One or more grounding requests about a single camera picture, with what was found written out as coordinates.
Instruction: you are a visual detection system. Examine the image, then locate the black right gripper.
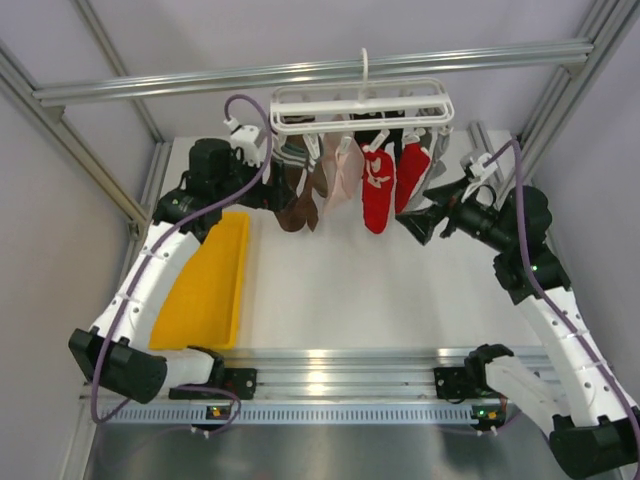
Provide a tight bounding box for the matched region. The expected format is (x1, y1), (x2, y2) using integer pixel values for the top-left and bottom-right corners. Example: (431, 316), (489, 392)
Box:
(397, 175), (514, 253)

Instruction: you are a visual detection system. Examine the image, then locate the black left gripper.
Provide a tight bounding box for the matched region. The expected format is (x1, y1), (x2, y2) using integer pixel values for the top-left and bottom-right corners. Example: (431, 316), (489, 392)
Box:
(215, 148), (295, 213)

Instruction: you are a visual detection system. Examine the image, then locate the red santa sock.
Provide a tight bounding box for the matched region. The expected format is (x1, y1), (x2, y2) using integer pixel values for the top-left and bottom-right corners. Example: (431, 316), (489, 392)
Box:
(395, 143), (431, 214)
(362, 145), (395, 234)

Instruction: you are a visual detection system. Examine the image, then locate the grey sock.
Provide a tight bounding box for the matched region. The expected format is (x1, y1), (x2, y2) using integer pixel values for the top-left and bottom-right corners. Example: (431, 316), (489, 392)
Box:
(405, 127), (451, 211)

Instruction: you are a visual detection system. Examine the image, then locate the black sock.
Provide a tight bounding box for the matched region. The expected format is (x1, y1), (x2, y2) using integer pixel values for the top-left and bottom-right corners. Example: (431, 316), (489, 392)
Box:
(349, 112), (385, 148)
(385, 110), (405, 162)

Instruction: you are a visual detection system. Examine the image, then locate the white plastic clip hanger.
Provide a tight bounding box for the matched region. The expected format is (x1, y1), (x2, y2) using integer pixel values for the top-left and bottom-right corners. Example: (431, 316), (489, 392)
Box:
(270, 48), (455, 140)

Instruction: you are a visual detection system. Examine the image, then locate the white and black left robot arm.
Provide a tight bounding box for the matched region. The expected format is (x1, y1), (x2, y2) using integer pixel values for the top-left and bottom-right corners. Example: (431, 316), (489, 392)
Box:
(68, 138), (294, 404)

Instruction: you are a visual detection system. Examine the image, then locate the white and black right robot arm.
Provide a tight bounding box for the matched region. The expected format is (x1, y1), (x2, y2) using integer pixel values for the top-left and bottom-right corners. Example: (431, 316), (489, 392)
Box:
(396, 179), (639, 479)

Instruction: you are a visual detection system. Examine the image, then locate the maroon striped brown sock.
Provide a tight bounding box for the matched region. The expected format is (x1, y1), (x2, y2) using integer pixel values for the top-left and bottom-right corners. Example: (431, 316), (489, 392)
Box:
(269, 151), (317, 233)
(298, 161), (327, 231)

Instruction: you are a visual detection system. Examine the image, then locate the pink sock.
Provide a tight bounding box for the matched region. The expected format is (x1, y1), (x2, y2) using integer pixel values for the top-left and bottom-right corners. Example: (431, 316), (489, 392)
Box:
(321, 132), (364, 215)

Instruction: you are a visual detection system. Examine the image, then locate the yellow plastic tray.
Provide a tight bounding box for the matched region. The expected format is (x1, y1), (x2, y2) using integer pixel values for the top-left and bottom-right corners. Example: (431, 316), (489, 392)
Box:
(149, 212), (250, 351)

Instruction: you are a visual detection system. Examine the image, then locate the aluminium top crossbar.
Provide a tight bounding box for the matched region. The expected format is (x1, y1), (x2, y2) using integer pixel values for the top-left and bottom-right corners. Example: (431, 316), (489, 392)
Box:
(33, 38), (595, 106)

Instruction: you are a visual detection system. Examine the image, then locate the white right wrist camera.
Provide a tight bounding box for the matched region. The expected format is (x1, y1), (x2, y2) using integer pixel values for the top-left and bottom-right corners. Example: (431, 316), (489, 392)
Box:
(460, 152), (497, 181)

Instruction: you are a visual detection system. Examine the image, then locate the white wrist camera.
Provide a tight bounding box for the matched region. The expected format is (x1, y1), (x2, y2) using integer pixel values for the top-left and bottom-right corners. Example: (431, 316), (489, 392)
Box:
(460, 152), (497, 181)
(224, 117), (265, 168)

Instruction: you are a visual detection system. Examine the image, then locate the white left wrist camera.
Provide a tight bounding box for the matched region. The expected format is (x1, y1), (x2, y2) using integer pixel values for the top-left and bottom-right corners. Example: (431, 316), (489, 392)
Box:
(224, 117), (265, 168)

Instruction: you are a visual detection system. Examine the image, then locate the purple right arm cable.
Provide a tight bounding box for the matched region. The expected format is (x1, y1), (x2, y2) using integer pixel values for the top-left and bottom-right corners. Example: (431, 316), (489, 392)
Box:
(482, 137), (640, 466)

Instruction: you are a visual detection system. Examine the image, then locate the aluminium right frame post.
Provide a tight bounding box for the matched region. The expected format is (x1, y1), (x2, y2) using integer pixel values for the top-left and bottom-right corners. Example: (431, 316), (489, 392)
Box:
(520, 0), (639, 182)

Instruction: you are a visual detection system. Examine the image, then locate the aluminium frame post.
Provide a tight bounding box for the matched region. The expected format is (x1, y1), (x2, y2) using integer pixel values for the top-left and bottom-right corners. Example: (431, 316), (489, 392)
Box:
(520, 0), (639, 182)
(1, 42), (149, 240)

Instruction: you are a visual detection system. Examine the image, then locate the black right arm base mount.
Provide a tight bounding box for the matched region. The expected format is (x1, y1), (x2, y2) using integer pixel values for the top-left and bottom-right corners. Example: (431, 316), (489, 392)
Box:
(433, 367), (501, 404)

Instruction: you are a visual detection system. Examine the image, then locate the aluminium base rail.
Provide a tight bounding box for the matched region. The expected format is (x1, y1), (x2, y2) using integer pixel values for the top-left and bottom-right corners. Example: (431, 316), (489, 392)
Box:
(224, 347), (472, 403)

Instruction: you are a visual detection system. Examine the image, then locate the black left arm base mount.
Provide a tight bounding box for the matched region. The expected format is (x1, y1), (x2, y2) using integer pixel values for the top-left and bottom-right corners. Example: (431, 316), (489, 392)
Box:
(169, 368), (257, 400)

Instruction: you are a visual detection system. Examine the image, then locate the aluminium left frame post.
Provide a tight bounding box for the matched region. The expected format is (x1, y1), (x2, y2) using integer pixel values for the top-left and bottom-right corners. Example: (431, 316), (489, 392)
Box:
(1, 42), (149, 240)

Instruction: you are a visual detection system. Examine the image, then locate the slotted grey cable duct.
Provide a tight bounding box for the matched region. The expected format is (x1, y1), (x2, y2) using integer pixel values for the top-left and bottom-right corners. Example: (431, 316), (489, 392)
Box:
(111, 403), (506, 428)

